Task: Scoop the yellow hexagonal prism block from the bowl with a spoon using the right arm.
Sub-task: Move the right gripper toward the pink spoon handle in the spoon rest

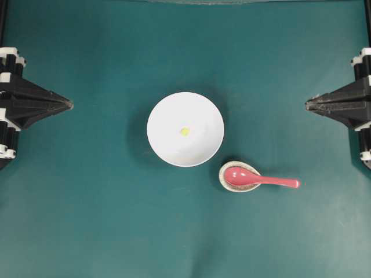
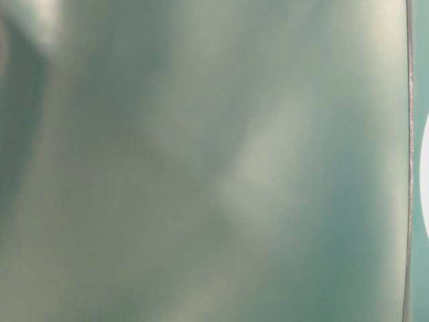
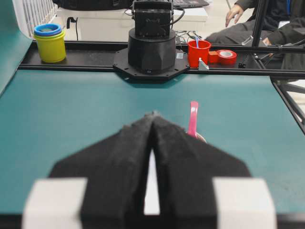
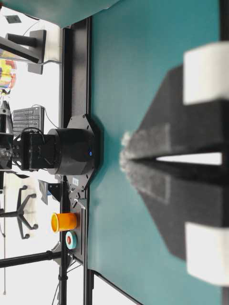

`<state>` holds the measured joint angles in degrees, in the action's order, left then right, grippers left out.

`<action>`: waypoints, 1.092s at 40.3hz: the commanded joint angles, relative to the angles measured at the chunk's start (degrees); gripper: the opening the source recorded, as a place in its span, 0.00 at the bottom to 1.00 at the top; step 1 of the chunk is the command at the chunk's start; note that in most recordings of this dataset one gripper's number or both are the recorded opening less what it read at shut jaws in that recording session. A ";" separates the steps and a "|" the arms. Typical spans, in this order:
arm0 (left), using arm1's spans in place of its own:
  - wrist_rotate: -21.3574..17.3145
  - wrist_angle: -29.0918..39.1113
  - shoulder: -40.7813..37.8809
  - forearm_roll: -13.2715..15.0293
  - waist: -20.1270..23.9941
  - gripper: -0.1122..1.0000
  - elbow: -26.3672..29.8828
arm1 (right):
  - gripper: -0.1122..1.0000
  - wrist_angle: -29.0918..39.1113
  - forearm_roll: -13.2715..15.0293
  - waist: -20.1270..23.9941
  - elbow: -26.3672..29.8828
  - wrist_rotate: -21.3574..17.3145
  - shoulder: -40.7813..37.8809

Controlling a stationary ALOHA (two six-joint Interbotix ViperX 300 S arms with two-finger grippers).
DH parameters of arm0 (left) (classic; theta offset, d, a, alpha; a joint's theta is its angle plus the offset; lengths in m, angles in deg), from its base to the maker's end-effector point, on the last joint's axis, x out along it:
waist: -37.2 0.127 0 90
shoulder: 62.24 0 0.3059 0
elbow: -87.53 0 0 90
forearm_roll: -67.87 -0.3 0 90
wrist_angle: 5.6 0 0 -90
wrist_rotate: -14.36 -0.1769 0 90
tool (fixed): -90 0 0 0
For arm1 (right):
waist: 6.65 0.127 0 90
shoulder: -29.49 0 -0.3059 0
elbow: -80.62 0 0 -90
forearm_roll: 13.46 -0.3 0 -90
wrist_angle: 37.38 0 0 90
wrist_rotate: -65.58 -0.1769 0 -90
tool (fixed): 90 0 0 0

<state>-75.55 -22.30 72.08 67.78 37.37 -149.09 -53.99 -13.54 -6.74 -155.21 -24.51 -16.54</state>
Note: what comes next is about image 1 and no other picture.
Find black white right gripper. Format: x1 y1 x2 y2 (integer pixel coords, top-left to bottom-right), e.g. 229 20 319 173
305 47 370 170

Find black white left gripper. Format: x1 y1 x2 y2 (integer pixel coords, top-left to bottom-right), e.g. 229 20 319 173
1 47 72 170

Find pink plastic spoon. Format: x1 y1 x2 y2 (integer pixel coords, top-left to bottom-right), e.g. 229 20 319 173
224 167 301 188

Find speckled ceramic spoon rest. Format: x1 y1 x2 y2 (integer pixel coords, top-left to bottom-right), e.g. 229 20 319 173
219 161 260 193

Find white round bowl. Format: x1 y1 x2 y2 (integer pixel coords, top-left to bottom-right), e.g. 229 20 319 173
147 92 224 167

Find yellow hexagonal prism block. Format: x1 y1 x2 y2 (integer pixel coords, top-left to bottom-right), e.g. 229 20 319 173
180 127 190 137

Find green mat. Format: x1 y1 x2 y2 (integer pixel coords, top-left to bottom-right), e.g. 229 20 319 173
1 1 370 277

